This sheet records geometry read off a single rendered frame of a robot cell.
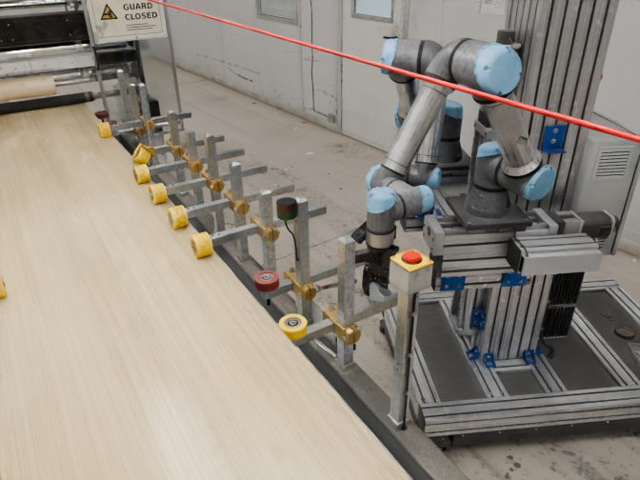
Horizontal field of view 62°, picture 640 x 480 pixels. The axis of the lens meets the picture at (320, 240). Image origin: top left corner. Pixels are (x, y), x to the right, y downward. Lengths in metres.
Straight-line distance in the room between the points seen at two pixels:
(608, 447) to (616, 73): 2.24
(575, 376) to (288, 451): 1.63
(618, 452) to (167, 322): 1.89
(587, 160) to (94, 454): 1.75
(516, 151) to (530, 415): 1.15
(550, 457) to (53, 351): 1.90
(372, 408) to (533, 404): 0.95
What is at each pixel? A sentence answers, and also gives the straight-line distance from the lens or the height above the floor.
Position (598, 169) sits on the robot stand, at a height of 1.13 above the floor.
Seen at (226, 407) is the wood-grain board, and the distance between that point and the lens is 1.33.
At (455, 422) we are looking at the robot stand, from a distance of 2.27.
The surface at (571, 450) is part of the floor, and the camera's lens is 2.58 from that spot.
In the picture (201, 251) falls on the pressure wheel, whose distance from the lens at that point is 1.84.
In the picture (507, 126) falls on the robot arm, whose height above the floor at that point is 1.40.
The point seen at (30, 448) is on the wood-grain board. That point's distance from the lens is 1.39.
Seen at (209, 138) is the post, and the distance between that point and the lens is 2.25.
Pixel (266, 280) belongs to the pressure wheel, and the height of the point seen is 0.90.
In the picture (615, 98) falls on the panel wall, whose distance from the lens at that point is 3.90.
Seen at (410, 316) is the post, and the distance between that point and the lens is 1.29.
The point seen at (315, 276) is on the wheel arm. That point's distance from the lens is 1.82.
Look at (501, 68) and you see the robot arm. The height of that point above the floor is 1.57.
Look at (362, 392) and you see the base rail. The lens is 1.62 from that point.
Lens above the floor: 1.85
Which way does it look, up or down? 30 degrees down
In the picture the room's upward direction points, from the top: 1 degrees counter-clockwise
